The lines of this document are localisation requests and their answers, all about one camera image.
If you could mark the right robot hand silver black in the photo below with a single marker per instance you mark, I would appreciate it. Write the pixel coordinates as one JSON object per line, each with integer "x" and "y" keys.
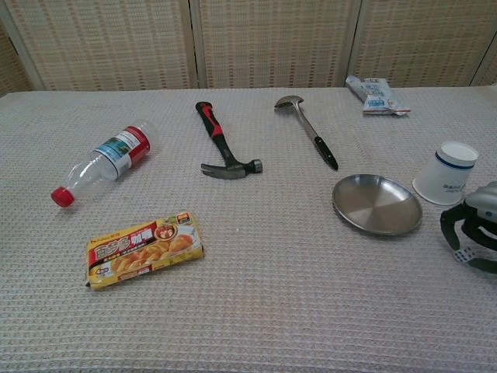
{"x": 481, "y": 206}

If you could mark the white paper cup blue band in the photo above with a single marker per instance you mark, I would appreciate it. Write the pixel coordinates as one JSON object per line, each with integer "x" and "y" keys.
{"x": 442, "y": 175}

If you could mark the round stainless steel plate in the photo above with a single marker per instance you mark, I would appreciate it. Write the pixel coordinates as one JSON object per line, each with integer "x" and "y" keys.
{"x": 376, "y": 206}

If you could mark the woven bamboo screen panel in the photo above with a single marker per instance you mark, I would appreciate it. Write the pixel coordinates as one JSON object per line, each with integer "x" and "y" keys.
{"x": 108, "y": 42}
{"x": 487, "y": 70}
{"x": 11, "y": 62}
{"x": 275, "y": 42}
{"x": 419, "y": 42}

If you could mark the white blue plastic packet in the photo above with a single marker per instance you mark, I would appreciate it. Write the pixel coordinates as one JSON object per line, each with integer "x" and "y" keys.
{"x": 376, "y": 97}

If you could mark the beige waffle weave tablecloth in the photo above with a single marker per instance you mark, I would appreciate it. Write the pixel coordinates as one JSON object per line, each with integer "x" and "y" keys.
{"x": 272, "y": 311}

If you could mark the red black claw hammer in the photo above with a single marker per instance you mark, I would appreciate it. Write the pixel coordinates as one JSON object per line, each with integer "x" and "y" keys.
{"x": 221, "y": 143}

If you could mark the yellow red curry box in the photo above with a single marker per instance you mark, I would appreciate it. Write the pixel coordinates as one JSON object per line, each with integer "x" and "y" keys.
{"x": 143, "y": 252}

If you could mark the clear plastic bottle red cap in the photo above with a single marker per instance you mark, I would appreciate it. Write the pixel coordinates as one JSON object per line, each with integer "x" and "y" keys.
{"x": 105, "y": 159}

